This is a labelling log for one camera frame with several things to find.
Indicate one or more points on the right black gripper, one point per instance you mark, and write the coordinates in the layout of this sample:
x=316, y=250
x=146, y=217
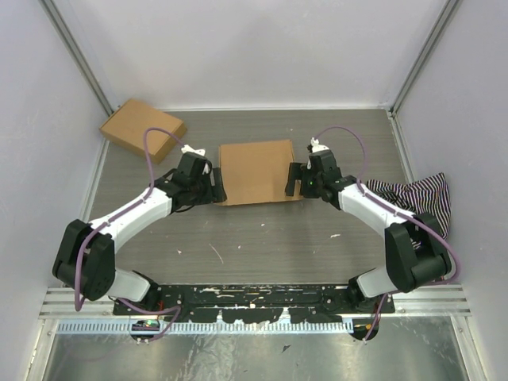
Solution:
x=298, y=171

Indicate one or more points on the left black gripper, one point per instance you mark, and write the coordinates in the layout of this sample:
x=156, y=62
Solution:
x=216, y=194

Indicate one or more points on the brown cardboard box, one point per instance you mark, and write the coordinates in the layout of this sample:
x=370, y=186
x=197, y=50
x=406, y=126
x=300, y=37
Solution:
x=257, y=172
x=126, y=128

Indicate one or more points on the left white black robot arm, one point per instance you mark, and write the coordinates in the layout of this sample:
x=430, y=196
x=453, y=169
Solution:
x=86, y=260

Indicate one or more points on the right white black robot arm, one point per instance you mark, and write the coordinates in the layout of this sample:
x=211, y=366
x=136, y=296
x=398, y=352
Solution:
x=415, y=252

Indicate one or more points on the folded brown cardboard box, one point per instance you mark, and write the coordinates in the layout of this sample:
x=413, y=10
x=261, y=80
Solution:
x=126, y=128

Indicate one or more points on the striped purple white cloth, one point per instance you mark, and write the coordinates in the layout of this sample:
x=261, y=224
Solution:
x=428, y=195

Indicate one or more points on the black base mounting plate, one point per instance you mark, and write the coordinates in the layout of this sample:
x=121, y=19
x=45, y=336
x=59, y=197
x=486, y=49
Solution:
x=313, y=303

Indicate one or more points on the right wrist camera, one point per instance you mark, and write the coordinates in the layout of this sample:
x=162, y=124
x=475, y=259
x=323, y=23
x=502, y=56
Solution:
x=322, y=162

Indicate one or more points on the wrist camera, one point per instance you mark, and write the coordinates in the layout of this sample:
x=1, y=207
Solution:
x=193, y=162
x=322, y=162

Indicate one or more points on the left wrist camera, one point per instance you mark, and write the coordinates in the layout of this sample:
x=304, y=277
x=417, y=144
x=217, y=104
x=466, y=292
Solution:
x=193, y=162

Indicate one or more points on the slotted white cable duct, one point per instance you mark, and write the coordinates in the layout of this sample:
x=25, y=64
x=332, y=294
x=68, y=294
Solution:
x=131, y=326

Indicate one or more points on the aluminium front rail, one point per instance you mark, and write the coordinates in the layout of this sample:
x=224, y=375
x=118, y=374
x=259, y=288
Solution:
x=431, y=301

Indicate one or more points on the right aluminium corner post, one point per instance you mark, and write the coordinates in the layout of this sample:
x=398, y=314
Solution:
x=436, y=32

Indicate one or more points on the aluminium corner post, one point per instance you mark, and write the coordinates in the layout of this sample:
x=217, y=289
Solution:
x=436, y=32
x=76, y=53

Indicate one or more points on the left aluminium corner post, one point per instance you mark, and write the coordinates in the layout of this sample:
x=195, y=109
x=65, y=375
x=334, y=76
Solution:
x=76, y=53

